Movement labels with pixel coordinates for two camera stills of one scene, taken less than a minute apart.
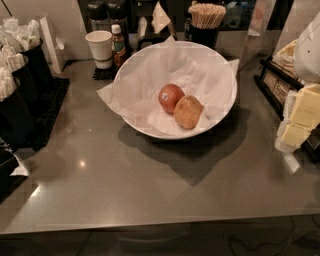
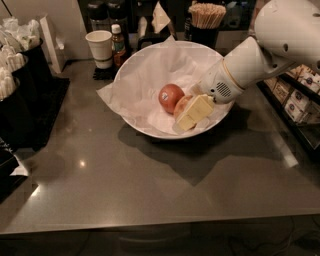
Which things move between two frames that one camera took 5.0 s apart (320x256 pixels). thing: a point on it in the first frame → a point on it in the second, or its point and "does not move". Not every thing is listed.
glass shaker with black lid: (98, 13) does not move
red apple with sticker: (169, 96) does not move
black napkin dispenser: (161, 26) does not move
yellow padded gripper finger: (301, 114) → (218, 85)
